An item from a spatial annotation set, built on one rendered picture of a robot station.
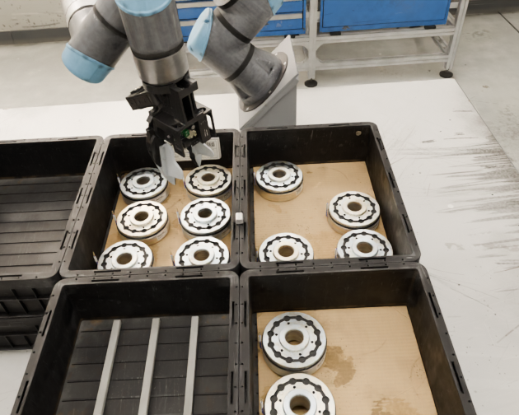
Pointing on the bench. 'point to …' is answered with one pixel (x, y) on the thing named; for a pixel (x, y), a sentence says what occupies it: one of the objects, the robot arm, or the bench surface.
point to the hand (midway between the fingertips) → (182, 168)
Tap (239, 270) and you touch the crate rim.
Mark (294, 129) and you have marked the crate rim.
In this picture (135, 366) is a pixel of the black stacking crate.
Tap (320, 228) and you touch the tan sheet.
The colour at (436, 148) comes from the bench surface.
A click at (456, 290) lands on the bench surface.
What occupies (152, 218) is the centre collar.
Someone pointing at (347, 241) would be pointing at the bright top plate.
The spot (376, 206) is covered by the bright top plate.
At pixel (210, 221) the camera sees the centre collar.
